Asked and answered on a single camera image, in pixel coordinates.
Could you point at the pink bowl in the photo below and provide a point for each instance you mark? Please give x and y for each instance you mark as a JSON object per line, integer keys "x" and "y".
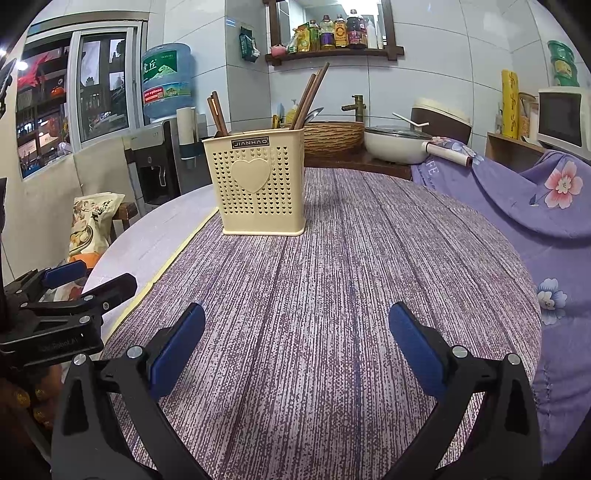
{"x": 277, "y": 50}

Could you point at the window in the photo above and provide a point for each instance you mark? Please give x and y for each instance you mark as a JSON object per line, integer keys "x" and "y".
{"x": 101, "y": 92}

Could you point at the purple floral cloth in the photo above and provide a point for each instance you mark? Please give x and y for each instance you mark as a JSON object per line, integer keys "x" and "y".
{"x": 554, "y": 217}

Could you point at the yellow soap dispenser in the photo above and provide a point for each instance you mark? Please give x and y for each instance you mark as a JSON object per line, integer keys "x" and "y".
{"x": 292, "y": 113}

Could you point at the glass jar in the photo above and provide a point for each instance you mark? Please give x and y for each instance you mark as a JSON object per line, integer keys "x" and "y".
{"x": 528, "y": 117}

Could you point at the red yellow label bottle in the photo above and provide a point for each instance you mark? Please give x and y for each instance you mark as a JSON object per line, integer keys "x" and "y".
{"x": 340, "y": 33}

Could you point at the blue water bottle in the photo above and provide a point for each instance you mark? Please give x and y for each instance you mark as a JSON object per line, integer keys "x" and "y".
{"x": 166, "y": 83}

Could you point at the wooden side shelf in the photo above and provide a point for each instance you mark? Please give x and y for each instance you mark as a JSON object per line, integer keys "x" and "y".
{"x": 508, "y": 150}

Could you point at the yellow wrap roll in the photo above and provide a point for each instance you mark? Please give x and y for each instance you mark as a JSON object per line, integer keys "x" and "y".
{"x": 510, "y": 104}

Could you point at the wooden stool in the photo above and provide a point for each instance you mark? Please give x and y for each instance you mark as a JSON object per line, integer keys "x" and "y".
{"x": 127, "y": 212}

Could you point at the dark soy sauce bottle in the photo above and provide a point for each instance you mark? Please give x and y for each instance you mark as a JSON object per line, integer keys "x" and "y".
{"x": 356, "y": 31}

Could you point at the grey water dispenser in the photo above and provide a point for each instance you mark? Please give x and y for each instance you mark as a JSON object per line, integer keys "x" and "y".
{"x": 152, "y": 170}

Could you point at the small clear bottle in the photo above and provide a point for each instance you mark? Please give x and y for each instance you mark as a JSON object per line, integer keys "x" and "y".
{"x": 498, "y": 120}

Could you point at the purple label bottle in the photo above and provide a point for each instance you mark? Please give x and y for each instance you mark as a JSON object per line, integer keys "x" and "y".
{"x": 327, "y": 34}

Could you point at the green yellow sachet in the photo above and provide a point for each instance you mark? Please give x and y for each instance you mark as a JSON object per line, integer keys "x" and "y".
{"x": 292, "y": 45}

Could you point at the woven pattern basin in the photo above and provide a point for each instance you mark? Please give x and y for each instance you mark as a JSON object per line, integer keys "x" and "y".
{"x": 334, "y": 138}

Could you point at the purple striped table mat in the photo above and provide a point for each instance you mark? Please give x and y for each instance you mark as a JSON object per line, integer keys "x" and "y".
{"x": 323, "y": 286}

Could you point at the brass faucet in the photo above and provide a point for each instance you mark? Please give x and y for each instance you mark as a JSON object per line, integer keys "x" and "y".
{"x": 358, "y": 108}

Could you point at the brown white rice cooker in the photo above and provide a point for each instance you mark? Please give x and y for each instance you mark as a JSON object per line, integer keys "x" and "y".
{"x": 443, "y": 117}

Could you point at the white pan with glass lid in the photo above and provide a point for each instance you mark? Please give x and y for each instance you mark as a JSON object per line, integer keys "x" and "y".
{"x": 392, "y": 145}

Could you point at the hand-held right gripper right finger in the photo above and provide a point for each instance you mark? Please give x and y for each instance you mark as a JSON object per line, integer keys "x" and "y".
{"x": 415, "y": 355}

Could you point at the person's left hand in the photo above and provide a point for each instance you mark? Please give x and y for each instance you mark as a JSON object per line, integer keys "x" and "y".
{"x": 37, "y": 397}

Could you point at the green capped oil bottle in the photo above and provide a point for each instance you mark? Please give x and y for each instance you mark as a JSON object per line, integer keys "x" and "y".
{"x": 314, "y": 37}

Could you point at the metal spoon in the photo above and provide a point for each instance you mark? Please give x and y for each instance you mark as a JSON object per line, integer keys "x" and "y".
{"x": 315, "y": 114}

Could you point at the white squeeze bottle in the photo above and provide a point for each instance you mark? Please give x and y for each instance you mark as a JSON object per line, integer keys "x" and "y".
{"x": 374, "y": 34}

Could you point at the white rice paddle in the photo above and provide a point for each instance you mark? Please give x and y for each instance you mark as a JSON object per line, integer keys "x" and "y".
{"x": 408, "y": 120}

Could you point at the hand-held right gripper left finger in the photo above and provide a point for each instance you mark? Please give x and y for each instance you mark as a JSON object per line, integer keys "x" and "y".
{"x": 178, "y": 355}

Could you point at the wooden framed mirror shelf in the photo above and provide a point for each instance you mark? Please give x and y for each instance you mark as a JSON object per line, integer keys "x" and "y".
{"x": 323, "y": 56}

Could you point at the white microwave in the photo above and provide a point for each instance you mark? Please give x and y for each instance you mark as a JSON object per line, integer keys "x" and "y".
{"x": 561, "y": 117}

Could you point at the printed snack bag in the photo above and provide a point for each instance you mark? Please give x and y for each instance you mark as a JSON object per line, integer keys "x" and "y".
{"x": 92, "y": 221}

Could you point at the dark wooden washstand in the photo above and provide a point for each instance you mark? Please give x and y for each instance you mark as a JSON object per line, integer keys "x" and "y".
{"x": 351, "y": 164}

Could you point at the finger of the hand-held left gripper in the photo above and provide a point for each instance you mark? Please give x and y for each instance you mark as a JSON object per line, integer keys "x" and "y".
{"x": 111, "y": 290}
{"x": 64, "y": 272}

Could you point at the green hanging packet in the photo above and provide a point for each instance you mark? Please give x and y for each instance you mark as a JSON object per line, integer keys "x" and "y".
{"x": 249, "y": 46}

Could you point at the yellow oil pouch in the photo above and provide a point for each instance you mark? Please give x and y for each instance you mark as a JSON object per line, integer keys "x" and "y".
{"x": 303, "y": 39}

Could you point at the cream plastic utensil holder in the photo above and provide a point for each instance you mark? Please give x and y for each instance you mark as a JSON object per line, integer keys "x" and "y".
{"x": 251, "y": 203}

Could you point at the dark blue cup holder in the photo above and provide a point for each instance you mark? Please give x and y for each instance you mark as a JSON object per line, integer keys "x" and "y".
{"x": 191, "y": 151}

